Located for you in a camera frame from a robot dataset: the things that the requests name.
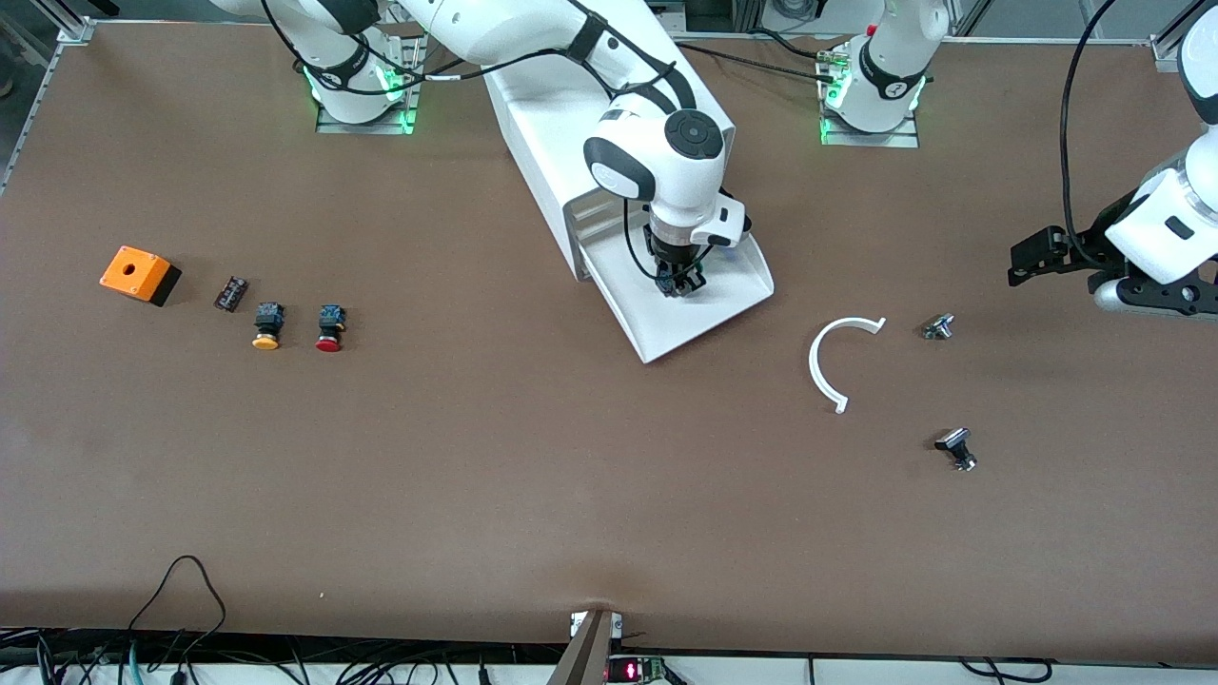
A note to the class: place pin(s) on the aluminium corner bracket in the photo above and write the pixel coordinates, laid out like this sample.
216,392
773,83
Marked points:
78,30
1166,55

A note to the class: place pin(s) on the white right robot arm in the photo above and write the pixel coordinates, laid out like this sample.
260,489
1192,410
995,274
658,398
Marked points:
666,162

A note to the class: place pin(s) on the orange box black base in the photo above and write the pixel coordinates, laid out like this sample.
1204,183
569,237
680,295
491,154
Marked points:
133,271

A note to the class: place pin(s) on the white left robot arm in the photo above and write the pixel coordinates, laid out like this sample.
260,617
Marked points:
890,67

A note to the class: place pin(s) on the small silver metal fitting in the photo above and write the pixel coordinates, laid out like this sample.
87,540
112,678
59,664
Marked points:
938,327

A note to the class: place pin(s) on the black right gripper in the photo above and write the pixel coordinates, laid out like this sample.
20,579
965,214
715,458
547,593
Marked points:
672,258

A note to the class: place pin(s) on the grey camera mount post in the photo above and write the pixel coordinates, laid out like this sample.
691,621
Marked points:
585,656

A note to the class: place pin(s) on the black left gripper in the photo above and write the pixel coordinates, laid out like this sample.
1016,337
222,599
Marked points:
1100,235

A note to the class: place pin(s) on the aluminium arm base plate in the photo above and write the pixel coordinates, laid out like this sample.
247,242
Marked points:
875,139
366,127

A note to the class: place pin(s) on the yellow push button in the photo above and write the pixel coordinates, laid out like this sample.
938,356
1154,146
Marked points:
268,323

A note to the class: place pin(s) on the white curved plastic arc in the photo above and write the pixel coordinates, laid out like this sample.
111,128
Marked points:
814,366

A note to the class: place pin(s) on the red push button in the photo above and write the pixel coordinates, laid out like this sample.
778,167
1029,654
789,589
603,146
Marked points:
330,328

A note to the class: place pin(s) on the small black terminal block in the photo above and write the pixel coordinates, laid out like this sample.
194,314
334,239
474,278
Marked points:
231,294

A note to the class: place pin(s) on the black box red display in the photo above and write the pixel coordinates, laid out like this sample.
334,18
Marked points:
633,671

